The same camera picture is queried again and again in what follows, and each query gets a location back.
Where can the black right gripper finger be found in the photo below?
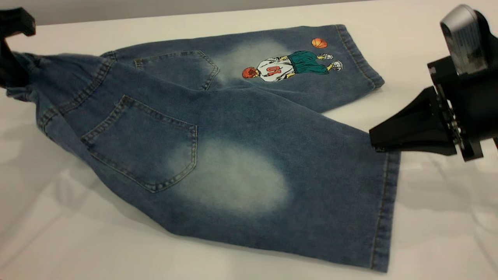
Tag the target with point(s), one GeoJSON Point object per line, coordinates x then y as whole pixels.
{"type": "Point", "coordinates": [420, 128]}

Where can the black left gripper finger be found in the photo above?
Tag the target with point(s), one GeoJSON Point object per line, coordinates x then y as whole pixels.
{"type": "Point", "coordinates": [9, 68]}

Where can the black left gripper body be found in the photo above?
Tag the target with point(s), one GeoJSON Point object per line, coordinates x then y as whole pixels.
{"type": "Point", "coordinates": [17, 23]}

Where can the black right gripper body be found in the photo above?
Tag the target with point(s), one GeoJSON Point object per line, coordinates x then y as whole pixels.
{"type": "Point", "coordinates": [474, 109]}

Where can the blue denim shorts basketball print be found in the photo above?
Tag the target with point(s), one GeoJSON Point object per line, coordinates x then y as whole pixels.
{"type": "Point", "coordinates": [233, 147]}

